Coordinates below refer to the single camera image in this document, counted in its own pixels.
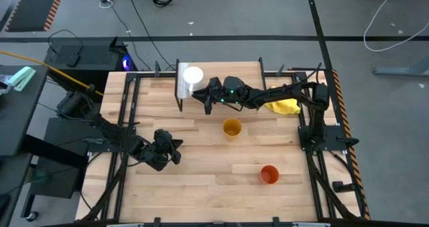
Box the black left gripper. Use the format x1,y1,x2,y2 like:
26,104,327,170
152,129,184,165

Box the black aluminium table frame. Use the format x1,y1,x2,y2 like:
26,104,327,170
80,69,369,227

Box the black equipment box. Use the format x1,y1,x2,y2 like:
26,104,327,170
29,156,81,200

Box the grey metal stand foot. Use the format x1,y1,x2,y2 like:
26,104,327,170
372,54,429,77

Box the yellow cloth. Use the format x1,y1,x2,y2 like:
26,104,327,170
263,85,302,116

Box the black orange hazard strip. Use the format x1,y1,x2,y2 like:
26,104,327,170
331,69,371,221

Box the black clamp knob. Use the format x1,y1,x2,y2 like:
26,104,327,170
332,181,356,194

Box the black computer tower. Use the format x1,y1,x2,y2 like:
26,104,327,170
44,35,138,97

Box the wooden shelf with black legs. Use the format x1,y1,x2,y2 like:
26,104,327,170
174,56,268,113

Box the clear plastic packet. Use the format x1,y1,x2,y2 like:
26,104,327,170
0,73,13,96

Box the black desk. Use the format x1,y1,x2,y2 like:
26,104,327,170
0,64,50,157

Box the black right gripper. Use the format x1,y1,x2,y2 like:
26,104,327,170
192,76,225,116

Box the black mat with orange stripes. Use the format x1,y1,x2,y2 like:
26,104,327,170
0,0,66,33

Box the thin grey floor cable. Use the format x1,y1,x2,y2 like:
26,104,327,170
99,0,151,70

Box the white floor cable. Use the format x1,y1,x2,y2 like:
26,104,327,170
363,0,429,53

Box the yellow plastic cup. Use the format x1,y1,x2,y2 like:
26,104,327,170
222,117,243,141

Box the orange plastic cup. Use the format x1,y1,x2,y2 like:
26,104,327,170
259,165,280,185

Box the white mug with handle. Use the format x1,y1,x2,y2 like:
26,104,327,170
182,66,204,94

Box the teal stapler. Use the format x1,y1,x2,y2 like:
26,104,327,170
7,66,37,92

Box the thick black floor cable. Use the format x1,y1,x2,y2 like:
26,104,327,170
124,0,175,70

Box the black adapter with cable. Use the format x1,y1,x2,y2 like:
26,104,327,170
46,28,84,68

